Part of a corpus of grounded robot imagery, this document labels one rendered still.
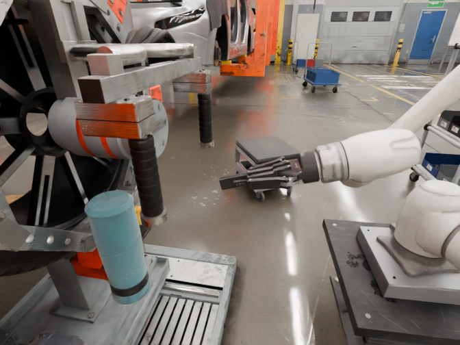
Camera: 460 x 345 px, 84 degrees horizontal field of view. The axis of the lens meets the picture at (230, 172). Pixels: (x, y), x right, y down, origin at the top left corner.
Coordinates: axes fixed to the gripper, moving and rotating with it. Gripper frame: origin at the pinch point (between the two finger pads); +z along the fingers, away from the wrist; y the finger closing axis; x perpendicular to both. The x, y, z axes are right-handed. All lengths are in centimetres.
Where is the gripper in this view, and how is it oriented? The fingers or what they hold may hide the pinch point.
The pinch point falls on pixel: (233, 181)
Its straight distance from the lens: 64.7
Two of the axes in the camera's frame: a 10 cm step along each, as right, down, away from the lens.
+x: 2.6, 8.7, 4.2
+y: -1.0, 4.6, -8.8
